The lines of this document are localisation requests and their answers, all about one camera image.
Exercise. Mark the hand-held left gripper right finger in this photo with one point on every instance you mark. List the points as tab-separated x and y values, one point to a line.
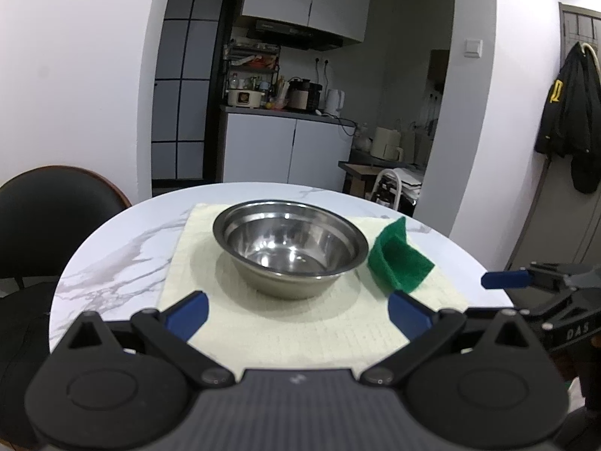
407	315

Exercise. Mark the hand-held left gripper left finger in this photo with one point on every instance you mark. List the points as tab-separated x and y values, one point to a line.
190	314

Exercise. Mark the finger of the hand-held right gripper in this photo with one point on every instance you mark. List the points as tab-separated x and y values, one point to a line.
563	307
504	280

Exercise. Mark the green scouring pad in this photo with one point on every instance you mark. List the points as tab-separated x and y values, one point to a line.
399	263

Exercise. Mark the stainless steel bowl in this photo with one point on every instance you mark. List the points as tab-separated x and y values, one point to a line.
291	249

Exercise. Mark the grey door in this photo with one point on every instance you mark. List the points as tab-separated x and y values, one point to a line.
544	206

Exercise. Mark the cream dish mat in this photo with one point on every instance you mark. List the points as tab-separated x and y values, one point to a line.
305	329

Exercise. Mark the wooden side table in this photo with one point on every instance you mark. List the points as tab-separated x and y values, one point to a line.
359	174

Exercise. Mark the black chair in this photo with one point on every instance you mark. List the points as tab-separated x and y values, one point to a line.
51	225

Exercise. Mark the white countertop appliance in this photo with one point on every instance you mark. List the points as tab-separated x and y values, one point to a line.
386	143

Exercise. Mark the black jacket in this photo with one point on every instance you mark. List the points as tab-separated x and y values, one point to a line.
570	117

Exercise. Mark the white base cabinet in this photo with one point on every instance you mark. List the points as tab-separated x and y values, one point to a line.
281	150

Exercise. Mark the cream rice cooker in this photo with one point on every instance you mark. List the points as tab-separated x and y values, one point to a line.
244	98

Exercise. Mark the white electric kettle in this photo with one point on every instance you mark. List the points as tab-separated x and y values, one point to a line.
334	102

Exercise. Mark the black framed sliding door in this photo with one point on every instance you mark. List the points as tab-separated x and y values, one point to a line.
188	84

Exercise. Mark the cream hanging tube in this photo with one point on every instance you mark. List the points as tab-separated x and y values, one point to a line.
595	56

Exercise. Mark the black coffee machine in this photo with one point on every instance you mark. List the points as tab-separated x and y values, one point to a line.
304	96

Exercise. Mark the black countertop storage rack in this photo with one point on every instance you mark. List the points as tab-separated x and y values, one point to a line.
253	63

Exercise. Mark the black range hood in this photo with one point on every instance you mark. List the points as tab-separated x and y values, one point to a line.
291	33

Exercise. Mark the white light switch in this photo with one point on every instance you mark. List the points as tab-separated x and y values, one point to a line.
473	48

